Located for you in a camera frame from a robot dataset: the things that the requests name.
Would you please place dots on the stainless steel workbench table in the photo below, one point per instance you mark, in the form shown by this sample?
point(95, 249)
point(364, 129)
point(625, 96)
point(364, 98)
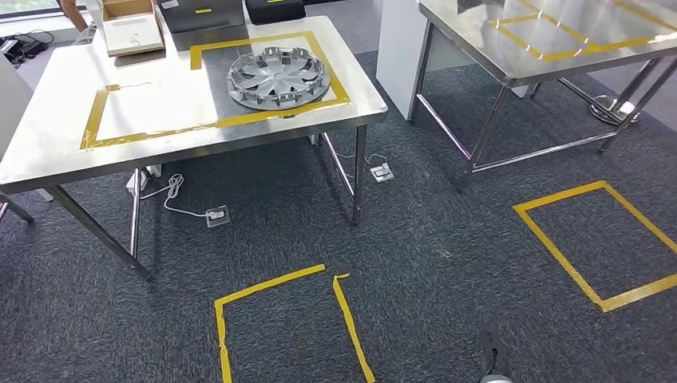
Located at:
point(53, 148)
point(465, 37)

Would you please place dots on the chrome round stanchion base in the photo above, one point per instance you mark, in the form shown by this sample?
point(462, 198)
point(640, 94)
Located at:
point(627, 111)

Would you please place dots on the black equipment case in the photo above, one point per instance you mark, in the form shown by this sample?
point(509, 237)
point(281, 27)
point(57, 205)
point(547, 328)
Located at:
point(201, 18)
point(275, 13)

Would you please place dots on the white power strip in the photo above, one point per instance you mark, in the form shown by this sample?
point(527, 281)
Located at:
point(143, 178)

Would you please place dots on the small floor socket plate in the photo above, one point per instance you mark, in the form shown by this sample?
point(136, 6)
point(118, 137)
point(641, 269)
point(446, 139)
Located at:
point(218, 217)
point(382, 173)

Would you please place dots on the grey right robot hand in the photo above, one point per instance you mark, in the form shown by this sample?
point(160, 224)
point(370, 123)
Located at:
point(496, 354)

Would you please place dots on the grey plastic wheel cover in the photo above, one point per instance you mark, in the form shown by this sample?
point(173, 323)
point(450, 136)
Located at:
point(277, 79)

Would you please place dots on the white cabinet panel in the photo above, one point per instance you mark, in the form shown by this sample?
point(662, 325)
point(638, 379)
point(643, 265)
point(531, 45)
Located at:
point(13, 105)
point(402, 53)

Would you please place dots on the open cardboard box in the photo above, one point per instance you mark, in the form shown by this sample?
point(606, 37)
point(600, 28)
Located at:
point(132, 37)

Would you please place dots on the yellow table tape marking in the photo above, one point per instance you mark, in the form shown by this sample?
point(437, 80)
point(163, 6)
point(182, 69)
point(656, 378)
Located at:
point(97, 116)

